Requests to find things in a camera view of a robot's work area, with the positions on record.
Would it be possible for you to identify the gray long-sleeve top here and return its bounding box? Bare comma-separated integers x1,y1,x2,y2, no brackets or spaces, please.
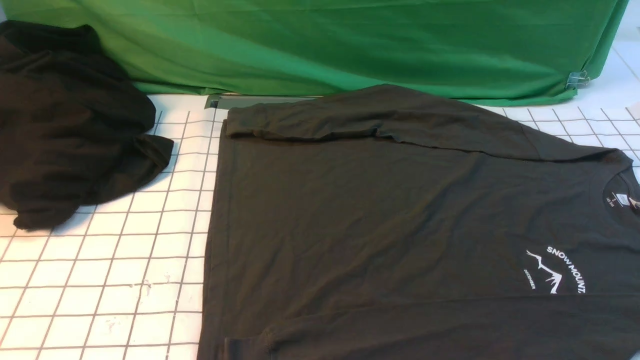
197,85,640,360

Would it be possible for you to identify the green backdrop cloth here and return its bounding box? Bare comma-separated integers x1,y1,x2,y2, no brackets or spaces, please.
1,0,628,107

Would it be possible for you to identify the white grid paper mat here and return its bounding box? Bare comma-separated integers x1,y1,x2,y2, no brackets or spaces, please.
0,104,640,360

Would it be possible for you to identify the black crumpled garment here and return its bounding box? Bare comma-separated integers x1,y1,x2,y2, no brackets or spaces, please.
0,20,174,231

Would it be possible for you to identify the metal binder clip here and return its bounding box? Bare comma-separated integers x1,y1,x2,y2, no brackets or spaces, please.
565,70,591,90

